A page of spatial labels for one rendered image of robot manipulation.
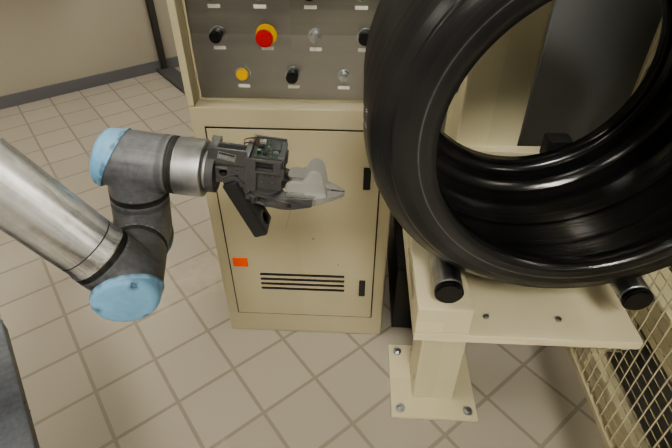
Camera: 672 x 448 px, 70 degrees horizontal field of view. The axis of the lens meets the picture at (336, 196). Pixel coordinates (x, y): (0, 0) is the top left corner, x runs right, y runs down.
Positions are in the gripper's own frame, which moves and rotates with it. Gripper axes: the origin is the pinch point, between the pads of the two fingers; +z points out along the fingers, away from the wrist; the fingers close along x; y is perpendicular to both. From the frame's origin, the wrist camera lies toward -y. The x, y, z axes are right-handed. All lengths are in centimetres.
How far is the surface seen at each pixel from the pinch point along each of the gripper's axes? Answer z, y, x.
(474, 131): 26.9, 1.3, 26.2
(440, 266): 17.5, -6.0, -6.7
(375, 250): 17, -57, 51
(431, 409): 41, -95, 22
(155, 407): -46, -107, 19
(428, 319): 17.1, -14.0, -10.7
